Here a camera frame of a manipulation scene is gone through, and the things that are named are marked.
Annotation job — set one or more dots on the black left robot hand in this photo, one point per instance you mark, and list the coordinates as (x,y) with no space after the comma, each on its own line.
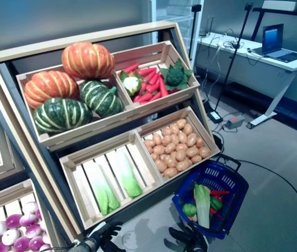
(110,233)

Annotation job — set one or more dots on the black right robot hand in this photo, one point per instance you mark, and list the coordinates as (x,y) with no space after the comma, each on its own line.
(184,237)

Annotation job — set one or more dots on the white green napa cabbage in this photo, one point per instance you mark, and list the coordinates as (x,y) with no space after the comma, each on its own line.
(128,178)
(100,189)
(202,207)

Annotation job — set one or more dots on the blue plastic shopping basket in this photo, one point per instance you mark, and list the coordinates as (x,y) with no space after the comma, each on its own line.
(231,210)

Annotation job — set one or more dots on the round green vegetable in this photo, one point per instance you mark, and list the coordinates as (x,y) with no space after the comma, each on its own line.
(189,209)

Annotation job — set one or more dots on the small red pepper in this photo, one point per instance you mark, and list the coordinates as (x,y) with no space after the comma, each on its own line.
(212,210)

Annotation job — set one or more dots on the small green bell pepper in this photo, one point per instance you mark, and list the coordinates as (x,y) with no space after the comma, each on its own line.
(216,203)

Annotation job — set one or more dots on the wooden slatted cabbage crate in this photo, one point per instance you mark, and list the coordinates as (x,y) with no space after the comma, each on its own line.
(80,189)

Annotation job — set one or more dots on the long red chili pepper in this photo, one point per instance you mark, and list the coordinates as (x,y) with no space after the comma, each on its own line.
(220,193)

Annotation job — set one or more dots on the brown potato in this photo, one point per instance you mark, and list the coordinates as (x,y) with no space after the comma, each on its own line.
(181,123)
(196,158)
(191,140)
(170,172)
(182,165)
(204,152)
(174,128)
(161,165)
(188,129)
(199,143)
(191,151)

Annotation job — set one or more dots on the wooden pumpkin crate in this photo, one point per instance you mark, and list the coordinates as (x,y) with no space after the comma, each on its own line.
(85,134)

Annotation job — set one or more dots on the wooden onion crate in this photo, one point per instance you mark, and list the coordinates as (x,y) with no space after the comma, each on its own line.
(4,195)

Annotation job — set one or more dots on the wooden potato crate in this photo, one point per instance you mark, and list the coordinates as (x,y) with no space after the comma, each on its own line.
(164,123)

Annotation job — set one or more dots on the black power adapter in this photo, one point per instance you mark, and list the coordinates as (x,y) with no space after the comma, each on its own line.
(214,116)

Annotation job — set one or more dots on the wooden green pepper crate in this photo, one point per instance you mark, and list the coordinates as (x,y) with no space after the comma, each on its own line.
(4,168)

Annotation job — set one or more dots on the grey box with red button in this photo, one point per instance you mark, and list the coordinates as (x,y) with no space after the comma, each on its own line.
(233,122)

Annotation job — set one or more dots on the large green striped pumpkin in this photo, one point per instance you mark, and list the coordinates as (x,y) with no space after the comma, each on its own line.
(62,115)

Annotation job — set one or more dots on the green striped pumpkin with stem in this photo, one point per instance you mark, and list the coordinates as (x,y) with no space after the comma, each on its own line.
(101,99)

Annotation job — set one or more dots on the orange red carrot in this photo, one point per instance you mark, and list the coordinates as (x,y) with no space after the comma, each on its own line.
(143,98)
(153,78)
(163,88)
(147,71)
(131,67)
(155,96)

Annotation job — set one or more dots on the white cauliflower with leaves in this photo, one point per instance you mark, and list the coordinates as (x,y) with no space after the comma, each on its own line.
(132,82)

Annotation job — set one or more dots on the orange striped pumpkin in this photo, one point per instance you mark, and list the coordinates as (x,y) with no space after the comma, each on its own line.
(48,86)
(85,60)

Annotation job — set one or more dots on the green broccoli with leaves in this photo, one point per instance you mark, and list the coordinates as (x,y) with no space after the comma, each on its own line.
(174,76)

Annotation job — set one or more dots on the white desk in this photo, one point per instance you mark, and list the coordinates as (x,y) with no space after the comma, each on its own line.
(269,57)

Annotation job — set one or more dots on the slanted black stand pole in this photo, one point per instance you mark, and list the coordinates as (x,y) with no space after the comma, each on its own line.
(239,42)

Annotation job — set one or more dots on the open grey laptop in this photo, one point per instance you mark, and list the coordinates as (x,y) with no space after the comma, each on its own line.
(271,39)

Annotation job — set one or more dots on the white glass door cabinet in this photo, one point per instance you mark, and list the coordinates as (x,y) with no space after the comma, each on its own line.
(174,15)

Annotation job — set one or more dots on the black metal rack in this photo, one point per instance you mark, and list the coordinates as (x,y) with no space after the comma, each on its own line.
(282,11)

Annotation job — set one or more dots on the beige cardboard box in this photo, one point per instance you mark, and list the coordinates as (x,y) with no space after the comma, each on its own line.
(279,5)

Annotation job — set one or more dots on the upright black camera stand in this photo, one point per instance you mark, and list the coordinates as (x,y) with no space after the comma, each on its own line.
(195,31)

